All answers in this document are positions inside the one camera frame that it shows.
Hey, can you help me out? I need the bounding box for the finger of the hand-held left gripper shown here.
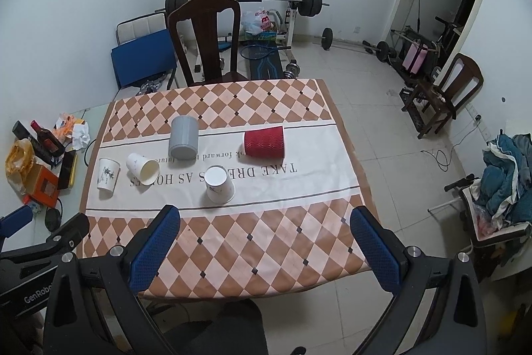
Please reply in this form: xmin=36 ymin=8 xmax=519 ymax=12
xmin=0 ymin=207 xmax=34 ymax=241
xmin=0 ymin=213 xmax=90 ymax=267

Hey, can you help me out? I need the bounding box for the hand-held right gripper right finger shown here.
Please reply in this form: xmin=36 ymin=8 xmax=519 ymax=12
xmin=350 ymin=206 xmax=488 ymax=355

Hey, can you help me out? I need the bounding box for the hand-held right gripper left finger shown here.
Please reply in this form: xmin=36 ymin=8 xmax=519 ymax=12
xmin=44 ymin=204 xmax=181 ymax=355

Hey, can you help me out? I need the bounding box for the white cup with plant print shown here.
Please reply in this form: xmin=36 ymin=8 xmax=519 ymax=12
xmin=203 ymin=166 xmax=236 ymax=205
xmin=97 ymin=158 xmax=121 ymax=200

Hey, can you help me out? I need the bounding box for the plain white paper cup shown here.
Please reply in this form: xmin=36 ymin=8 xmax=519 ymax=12
xmin=126 ymin=153 xmax=161 ymax=185

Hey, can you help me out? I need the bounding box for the grey cup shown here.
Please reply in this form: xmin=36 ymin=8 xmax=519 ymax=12
xmin=168 ymin=116 xmax=199 ymax=161

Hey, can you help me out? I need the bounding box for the red ribbed paper cup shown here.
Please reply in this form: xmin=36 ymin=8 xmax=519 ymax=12
xmin=243 ymin=126 xmax=288 ymax=157

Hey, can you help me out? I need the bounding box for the round black object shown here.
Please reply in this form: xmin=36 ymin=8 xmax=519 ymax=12
xmin=44 ymin=208 xmax=63 ymax=233

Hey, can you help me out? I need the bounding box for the orange box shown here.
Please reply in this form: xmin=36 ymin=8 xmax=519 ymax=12
xmin=22 ymin=163 xmax=60 ymax=209

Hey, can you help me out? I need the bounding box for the yellow plastic bag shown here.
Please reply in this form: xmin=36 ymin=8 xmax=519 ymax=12
xmin=4 ymin=138 xmax=37 ymax=196

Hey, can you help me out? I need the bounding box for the flat black box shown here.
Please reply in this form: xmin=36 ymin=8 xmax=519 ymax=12
xmin=56 ymin=150 xmax=79 ymax=190

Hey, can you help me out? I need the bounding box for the dark bottle with red cap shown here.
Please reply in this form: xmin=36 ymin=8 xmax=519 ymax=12
xmin=30 ymin=120 xmax=66 ymax=157

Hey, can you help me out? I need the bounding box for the crumpled white tissue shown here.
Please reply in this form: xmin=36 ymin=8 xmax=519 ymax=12
xmin=71 ymin=124 xmax=91 ymax=151

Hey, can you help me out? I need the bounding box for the black framed seat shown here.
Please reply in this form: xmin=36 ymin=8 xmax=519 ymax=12
xmin=428 ymin=172 xmax=532 ymax=283

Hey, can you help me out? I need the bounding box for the orange snack packet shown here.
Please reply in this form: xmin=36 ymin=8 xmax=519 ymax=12
xmin=53 ymin=112 xmax=86 ymax=144

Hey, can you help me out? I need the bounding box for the checked brown tablecloth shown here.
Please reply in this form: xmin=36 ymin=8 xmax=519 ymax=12
xmin=81 ymin=78 xmax=380 ymax=299

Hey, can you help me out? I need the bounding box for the pile of clothes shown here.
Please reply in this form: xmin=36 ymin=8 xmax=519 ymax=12
xmin=482 ymin=132 xmax=532 ymax=228

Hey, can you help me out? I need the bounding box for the dark wooden chair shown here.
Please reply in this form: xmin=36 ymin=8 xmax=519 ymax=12
xmin=401 ymin=53 xmax=484 ymax=140
xmin=167 ymin=0 xmax=250 ymax=88

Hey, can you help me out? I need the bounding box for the blue folding chair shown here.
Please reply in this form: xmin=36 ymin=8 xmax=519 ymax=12
xmin=110 ymin=28 xmax=178 ymax=90

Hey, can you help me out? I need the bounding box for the pink bag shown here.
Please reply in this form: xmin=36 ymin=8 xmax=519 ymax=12
xmin=402 ymin=43 xmax=431 ymax=74

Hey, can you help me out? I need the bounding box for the black blue bench pad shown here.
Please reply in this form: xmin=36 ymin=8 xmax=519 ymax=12
xmin=245 ymin=48 xmax=288 ymax=81

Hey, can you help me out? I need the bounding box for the white padded chair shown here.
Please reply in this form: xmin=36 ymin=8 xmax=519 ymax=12
xmin=115 ymin=12 xmax=169 ymax=47

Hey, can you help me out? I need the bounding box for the small black barbell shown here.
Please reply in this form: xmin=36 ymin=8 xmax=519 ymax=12
xmin=320 ymin=28 xmax=377 ymax=52

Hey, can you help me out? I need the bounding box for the blue racket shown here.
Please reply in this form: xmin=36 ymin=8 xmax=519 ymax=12
xmin=240 ymin=44 xmax=293 ymax=62

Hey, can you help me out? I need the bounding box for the fitness machine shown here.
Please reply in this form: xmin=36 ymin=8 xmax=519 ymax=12
xmin=390 ymin=16 xmax=463 ymax=74

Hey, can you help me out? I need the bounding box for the white plastic bag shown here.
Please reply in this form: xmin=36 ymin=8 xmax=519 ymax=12
xmin=241 ymin=9 xmax=284 ymax=45

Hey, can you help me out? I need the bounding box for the white weight bench rack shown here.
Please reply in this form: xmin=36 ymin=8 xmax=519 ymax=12
xmin=189 ymin=0 xmax=305 ymax=60

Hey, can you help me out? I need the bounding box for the long barbell with black plates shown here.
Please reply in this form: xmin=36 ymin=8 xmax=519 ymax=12
xmin=165 ymin=0 xmax=332 ymax=17

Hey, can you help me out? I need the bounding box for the black floor cable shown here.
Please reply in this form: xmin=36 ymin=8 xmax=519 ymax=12
xmin=420 ymin=136 xmax=460 ymax=171

